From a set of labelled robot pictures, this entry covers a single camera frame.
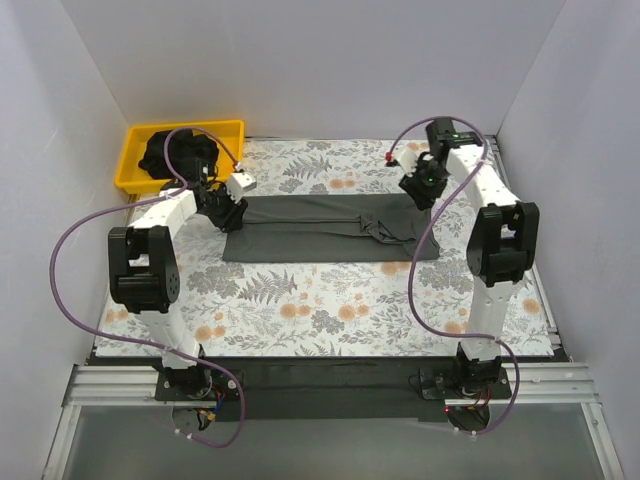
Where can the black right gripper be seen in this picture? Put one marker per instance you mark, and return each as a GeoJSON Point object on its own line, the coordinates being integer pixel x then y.
{"type": "Point", "coordinates": [420, 190]}

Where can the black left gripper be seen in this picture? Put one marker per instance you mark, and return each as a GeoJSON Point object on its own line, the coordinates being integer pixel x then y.
{"type": "Point", "coordinates": [228, 214]}

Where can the dark grey t shirt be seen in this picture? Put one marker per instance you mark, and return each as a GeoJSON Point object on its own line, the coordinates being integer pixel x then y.
{"type": "Point", "coordinates": [327, 229]}

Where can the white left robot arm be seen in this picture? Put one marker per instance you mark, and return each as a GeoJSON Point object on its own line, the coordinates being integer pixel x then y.
{"type": "Point", "coordinates": [144, 276]}

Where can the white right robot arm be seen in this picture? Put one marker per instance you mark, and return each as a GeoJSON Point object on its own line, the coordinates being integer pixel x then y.
{"type": "Point", "coordinates": [500, 250]}

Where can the black t shirt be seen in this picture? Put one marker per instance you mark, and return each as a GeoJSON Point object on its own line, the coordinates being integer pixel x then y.
{"type": "Point", "coordinates": [189, 154]}

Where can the yellow plastic bin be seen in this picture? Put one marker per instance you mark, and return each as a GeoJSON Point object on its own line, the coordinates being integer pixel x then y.
{"type": "Point", "coordinates": [135, 181]}

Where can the floral patterned table mat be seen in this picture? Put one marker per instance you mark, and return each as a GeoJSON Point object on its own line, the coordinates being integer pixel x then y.
{"type": "Point", "coordinates": [330, 309]}

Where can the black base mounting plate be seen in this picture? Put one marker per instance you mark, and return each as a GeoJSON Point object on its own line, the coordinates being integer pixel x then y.
{"type": "Point", "coordinates": [305, 388]}

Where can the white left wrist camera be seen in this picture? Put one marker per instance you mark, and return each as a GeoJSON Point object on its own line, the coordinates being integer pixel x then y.
{"type": "Point", "coordinates": [240, 183]}

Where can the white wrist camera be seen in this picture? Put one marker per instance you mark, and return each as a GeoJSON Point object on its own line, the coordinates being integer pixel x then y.
{"type": "Point", "coordinates": [240, 183]}
{"type": "Point", "coordinates": [406, 158]}

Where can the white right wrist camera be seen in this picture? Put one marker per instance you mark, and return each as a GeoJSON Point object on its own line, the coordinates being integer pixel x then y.
{"type": "Point", "coordinates": [406, 158]}

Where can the aluminium front rail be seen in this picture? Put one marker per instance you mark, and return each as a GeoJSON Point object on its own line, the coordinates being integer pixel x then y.
{"type": "Point", "coordinates": [540, 383]}

